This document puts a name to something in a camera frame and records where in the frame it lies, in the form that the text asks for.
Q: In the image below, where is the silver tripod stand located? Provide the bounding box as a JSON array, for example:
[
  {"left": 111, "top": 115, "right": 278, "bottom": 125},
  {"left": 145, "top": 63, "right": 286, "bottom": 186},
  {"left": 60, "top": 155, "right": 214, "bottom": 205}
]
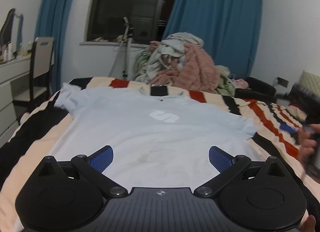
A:
[{"left": 108, "top": 17, "right": 133, "bottom": 81}]

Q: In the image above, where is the blue curtain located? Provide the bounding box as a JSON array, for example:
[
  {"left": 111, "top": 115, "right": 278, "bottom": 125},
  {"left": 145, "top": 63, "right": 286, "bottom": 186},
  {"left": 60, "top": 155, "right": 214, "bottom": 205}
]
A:
[
  {"left": 35, "top": 0, "right": 73, "bottom": 92},
  {"left": 163, "top": 0, "right": 263, "bottom": 78}
]

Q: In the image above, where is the black desk mirror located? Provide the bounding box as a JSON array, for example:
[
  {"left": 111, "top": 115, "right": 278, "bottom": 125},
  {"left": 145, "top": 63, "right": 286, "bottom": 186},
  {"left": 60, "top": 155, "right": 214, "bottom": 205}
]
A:
[{"left": 1, "top": 8, "right": 24, "bottom": 53}]

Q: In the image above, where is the light blue t-shirt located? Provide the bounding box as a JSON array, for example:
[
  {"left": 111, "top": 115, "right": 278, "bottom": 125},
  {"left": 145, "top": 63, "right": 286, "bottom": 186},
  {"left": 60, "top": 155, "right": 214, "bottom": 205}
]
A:
[{"left": 50, "top": 84, "right": 264, "bottom": 189}]

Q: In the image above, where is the pile of clothes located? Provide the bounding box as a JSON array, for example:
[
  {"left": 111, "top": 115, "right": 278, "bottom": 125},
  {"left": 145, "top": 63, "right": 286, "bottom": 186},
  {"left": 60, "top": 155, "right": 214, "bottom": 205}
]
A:
[{"left": 133, "top": 33, "right": 249, "bottom": 97}]

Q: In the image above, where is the person's right hand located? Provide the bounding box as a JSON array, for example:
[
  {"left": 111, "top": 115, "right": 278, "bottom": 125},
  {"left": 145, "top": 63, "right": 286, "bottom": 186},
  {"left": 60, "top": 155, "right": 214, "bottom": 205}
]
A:
[{"left": 298, "top": 128, "right": 317, "bottom": 168}]

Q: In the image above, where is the black sofa seat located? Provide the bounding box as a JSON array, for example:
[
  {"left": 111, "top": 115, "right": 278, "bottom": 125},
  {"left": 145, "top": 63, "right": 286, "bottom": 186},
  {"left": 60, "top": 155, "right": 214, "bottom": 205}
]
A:
[{"left": 235, "top": 77, "right": 277, "bottom": 103}]

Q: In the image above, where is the left blue curtain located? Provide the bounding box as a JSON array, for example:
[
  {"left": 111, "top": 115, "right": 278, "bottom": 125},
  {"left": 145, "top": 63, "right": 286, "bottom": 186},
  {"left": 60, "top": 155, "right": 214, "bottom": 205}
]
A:
[{"left": 35, "top": 0, "right": 73, "bottom": 92}]

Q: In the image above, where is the black and beige chair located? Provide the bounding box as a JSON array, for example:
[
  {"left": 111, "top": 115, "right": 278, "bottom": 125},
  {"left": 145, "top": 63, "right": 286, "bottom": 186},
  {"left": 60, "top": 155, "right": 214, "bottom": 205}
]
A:
[{"left": 13, "top": 37, "right": 54, "bottom": 112}]

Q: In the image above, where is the striped cream red black blanket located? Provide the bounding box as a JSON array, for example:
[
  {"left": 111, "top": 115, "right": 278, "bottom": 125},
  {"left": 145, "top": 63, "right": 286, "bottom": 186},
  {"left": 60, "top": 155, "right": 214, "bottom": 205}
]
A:
[{"left": 1, "top": 77, "right": 319, "bottom": 231}]

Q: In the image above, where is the white dresser desk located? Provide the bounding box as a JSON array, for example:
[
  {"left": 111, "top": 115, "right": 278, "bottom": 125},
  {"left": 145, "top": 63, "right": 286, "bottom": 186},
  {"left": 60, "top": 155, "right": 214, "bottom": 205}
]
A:
[{"left": 0, "top": 55, "right": 31, "bottom": 147}]

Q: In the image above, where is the dark window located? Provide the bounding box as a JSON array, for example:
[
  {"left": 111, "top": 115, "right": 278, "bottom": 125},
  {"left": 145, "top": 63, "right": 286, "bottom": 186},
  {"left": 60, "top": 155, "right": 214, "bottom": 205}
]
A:
[{"left": 86, "top": 0, "right": 175, "bottom": 44}]

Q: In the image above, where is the person's left hand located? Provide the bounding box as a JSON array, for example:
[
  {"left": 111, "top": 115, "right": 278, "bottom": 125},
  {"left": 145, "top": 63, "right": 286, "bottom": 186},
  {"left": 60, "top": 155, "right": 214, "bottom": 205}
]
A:
[{"left": 299, "top": 215, "right": 316, "bottom": 232}]

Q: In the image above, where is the right blue curtain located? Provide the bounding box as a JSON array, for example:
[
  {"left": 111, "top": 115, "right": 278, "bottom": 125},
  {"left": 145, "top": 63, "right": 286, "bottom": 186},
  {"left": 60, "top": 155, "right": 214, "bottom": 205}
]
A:
[{"left": 163, "top": 0, "right": 263, "bottom": 78}]

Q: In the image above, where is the wall power socket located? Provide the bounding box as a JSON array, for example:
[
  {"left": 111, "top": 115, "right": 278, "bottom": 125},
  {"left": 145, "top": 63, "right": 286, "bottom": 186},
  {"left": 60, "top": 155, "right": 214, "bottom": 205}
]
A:
[{"left": 277, "top": 77, "right": 289, "bottom": 88}]

